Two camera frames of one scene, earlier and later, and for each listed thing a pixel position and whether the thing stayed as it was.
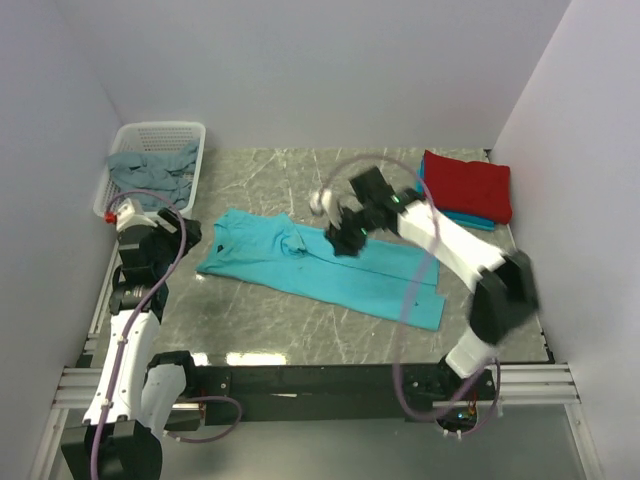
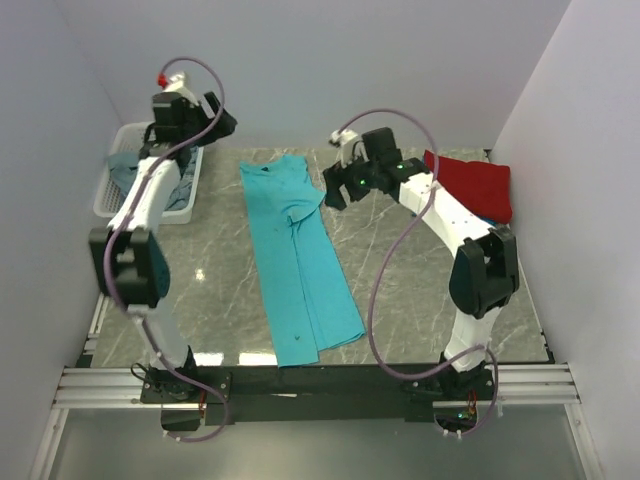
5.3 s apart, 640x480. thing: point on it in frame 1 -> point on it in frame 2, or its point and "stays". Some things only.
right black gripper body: (355, 227) -> (358, 179)
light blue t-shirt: (269, 249) -> (311, 304)
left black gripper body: (168, 245) -> (199, 120)
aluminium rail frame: (79, 388) stays
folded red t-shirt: (475, 189) stays
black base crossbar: (322, 394) stays
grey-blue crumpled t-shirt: (164, 173) stays
